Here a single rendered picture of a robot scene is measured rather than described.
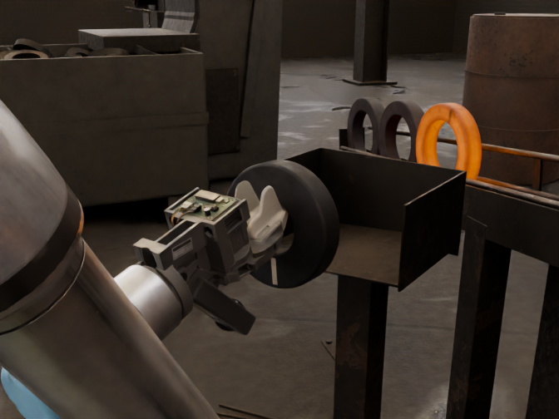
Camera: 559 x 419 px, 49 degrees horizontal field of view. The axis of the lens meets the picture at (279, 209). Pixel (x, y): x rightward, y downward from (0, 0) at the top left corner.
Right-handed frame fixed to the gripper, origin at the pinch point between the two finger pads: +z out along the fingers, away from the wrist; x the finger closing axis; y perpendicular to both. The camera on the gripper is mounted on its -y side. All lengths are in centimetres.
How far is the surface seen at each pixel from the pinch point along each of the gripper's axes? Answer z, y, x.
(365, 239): 21.5, -18.9, 2.1
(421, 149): 58, -22, 10
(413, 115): 64, -17, 14
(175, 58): 127, -34, 154
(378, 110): 74, -22, 28
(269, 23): 206, -44, 166
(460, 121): 54, -12, -1
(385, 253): 17.4, -17.3, -3.7
